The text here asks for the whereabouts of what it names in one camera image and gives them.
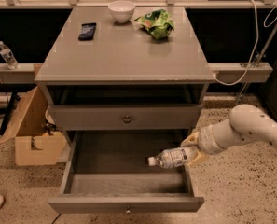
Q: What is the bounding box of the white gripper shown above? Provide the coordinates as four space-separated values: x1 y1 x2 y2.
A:
181 125 224 166

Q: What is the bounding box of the clear plastic water bottle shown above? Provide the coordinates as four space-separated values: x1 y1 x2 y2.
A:
148 147 198 169

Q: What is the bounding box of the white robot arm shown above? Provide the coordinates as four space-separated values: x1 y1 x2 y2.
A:
181 104 277 164

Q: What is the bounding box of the grey drawer cabinet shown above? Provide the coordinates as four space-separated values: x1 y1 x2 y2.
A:
34 6 216 143

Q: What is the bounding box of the open grey bottom drawer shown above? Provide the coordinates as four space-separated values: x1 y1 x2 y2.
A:
48 130 204 214

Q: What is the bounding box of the closed grey upper drawer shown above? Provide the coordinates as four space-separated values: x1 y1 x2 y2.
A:
48 105 202 131

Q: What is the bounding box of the upright water bottle on ledge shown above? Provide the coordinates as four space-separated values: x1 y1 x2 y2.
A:
0 41 18 70

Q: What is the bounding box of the green chip bag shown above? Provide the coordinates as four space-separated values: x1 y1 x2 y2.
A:
135 9 175 40

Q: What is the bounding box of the white ceramic bowl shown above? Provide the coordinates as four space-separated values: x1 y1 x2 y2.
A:
108 0 135 23

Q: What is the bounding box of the cardboard box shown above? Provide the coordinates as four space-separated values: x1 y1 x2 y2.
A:
0 87 70 166

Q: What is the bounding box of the black pole left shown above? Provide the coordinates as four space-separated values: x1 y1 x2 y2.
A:
0 91 20 135

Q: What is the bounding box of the grey horizontal ledge rail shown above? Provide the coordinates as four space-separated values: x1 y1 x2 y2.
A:
0 63 272 84

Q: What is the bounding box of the white cable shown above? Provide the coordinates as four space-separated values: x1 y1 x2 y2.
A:
214 0 277 87

